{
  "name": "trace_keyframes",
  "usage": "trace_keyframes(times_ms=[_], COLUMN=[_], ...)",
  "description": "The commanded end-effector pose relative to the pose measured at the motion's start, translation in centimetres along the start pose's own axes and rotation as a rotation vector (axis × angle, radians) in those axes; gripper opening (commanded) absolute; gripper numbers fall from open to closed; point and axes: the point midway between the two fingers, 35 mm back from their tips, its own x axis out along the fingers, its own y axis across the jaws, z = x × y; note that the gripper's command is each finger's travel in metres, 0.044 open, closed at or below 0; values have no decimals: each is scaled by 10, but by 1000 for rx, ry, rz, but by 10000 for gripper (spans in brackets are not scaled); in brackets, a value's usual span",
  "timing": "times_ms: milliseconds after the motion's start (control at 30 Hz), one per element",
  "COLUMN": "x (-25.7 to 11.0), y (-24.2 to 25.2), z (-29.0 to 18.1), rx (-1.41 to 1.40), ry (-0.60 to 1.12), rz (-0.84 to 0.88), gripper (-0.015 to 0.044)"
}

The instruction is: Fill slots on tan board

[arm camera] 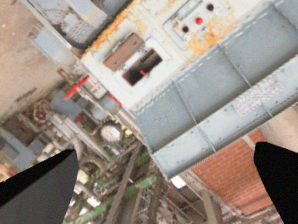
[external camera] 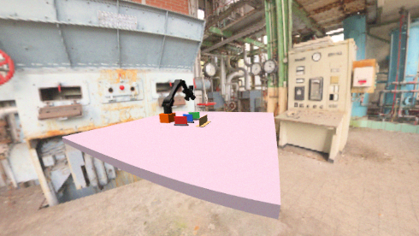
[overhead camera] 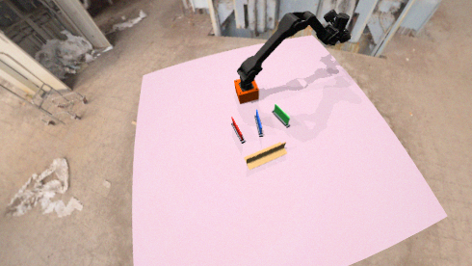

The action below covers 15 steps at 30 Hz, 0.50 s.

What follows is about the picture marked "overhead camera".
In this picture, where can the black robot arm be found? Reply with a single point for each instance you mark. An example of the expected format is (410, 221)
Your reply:
(288, 26)

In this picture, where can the green board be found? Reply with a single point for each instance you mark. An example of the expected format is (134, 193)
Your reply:
(281, 114)

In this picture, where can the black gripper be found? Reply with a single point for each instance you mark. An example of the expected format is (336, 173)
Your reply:
(329, 17)

